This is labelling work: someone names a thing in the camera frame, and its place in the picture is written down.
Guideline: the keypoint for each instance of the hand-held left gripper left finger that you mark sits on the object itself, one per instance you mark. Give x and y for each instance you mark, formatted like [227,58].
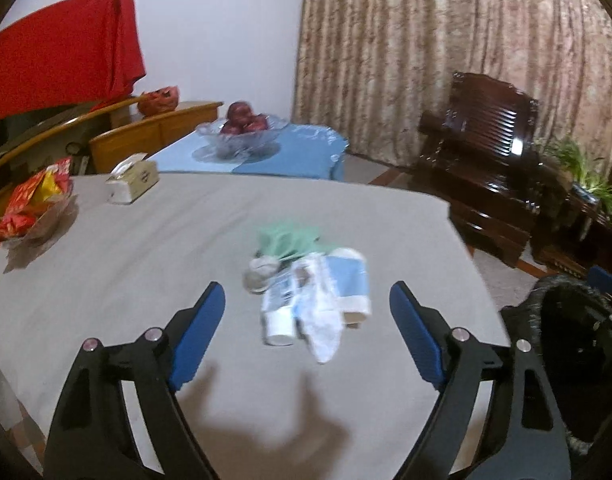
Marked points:
[198,335]

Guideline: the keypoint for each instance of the red cloth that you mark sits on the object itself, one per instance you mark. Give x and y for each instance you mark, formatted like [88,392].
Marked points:
[60,50]

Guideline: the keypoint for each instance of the white plastic wrapper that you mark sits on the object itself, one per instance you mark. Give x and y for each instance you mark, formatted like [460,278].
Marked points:
[321,320]

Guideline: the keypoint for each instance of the blue tablecloth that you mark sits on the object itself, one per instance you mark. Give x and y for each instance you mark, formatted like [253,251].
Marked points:
[306,155]

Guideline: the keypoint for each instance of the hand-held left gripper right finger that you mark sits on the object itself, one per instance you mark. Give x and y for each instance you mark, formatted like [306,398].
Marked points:
[416,335]

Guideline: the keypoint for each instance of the red apple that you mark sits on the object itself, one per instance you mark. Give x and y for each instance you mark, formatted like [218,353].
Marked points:
[230,127]
[258,123]
[239,110]

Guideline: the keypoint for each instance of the dark wooden armchair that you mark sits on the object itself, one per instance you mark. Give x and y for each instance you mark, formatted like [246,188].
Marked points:
[486,170]

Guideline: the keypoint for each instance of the black lined trash bin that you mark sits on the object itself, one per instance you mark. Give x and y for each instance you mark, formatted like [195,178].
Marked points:
[561,385]

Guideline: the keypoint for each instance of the red plastic bag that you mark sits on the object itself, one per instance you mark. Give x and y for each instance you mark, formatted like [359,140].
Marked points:
[158,102]

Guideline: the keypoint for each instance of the beige patterned curtain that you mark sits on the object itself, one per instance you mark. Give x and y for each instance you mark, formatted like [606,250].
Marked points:
[411,35]

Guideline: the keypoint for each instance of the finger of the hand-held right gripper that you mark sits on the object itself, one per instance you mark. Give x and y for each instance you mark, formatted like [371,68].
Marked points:
[611,325]
[608,282]

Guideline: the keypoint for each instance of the clear glass dish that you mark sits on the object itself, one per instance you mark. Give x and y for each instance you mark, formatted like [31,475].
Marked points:
[40,240]

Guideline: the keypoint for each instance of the blue white packet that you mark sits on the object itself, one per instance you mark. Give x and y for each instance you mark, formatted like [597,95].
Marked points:
[351,280]

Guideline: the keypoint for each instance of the potted green plant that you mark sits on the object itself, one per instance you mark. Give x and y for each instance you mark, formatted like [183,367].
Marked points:
[581,165]

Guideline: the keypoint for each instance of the pile of red snack packets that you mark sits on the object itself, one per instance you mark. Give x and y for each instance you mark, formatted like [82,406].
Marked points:
[30,200]

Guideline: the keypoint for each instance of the glass fruit bowl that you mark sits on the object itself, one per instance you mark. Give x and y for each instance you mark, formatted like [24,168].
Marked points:
[235,147]

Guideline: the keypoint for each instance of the dark wooden side table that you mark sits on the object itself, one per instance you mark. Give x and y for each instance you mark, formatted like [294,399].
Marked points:
[561,240]

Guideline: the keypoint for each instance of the beige tissue box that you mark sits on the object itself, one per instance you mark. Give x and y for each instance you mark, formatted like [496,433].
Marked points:
[135,182]

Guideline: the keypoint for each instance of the light wooden cabinet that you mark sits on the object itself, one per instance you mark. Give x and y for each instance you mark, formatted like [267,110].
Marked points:
[135,135]

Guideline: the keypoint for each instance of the white plastic bottle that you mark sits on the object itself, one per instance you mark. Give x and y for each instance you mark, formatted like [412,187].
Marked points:
[278,325]

